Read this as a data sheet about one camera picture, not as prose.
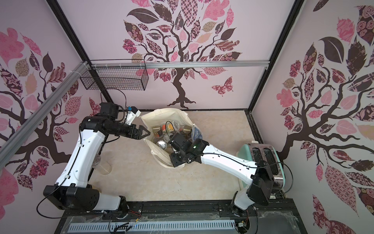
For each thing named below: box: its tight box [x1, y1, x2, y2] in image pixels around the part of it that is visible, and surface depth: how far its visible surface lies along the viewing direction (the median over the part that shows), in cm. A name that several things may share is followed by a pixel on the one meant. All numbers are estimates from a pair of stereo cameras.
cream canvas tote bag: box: [139, 108, 203, 168], surface depth 83 cm
